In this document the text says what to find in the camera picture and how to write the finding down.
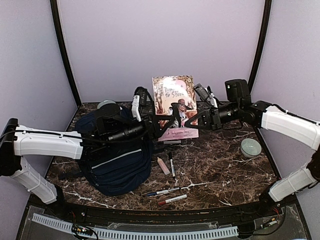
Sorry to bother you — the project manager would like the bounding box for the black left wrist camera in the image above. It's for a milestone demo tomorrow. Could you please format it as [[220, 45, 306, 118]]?
[[94, 103, 121, 135]]

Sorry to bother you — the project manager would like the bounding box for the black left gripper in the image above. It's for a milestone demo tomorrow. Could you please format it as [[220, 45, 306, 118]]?
[[107, 111, 175, 149]]

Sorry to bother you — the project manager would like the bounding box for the navy blue student backpack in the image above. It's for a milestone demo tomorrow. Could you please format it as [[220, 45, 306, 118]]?
[[58, 109, 155, 197]]

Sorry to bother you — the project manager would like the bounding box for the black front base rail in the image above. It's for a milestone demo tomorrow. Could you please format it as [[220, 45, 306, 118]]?
[[27, 193, 298, 226]]

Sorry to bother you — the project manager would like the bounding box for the navy blue notebook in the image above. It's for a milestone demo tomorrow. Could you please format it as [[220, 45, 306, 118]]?
[[163, 140, 182, 145]]

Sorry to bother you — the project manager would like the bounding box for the green bowl back left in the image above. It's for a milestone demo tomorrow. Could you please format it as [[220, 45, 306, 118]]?
[[96, 99, 116, 110]]

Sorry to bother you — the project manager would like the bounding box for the blue capped white marker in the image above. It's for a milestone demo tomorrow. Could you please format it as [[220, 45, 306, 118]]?
[[145, 187, 181, 197]]

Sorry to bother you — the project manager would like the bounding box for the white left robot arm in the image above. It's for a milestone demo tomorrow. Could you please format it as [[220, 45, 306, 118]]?
[[0, 109, 166, 218]]

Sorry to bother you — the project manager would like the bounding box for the grey slotted cable duct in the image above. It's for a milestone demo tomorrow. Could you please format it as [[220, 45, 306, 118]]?
[[31, 213, 239, 240]]

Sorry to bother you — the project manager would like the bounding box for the green bowl right side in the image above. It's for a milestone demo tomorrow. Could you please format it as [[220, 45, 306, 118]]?
[[240, 138, 262, 158]]

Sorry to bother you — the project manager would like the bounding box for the pink Shakespeare paperback book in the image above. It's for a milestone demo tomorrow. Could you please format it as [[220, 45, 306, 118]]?
[[152, 75, 199, 141]]

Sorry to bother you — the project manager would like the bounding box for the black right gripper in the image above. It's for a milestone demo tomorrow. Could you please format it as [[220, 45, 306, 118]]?
[[185, 101, 242, 131]]

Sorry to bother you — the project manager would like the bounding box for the red capped white marker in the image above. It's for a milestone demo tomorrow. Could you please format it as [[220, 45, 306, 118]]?
[[158, 194, 188, 206]]

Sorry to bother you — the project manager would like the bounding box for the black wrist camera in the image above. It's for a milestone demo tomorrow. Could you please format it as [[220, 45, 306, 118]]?
[[224, 79, 251, 102], [94, 103, 121, 135]]

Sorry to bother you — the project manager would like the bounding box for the black capped white marker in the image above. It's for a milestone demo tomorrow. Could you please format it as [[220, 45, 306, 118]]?
[[168, 152, 178, 186]]

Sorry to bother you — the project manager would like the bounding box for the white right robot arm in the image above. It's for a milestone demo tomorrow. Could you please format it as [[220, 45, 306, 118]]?
[[184, 101, 320, 217]]

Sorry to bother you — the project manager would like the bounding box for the green bowl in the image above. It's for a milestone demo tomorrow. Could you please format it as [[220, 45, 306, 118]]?
[[240, 138, 262, 158], [96, 99, 116, 110]]

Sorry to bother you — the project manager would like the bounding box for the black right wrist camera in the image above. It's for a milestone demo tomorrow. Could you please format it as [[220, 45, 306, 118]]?
[[224, 79, 251, 102]]

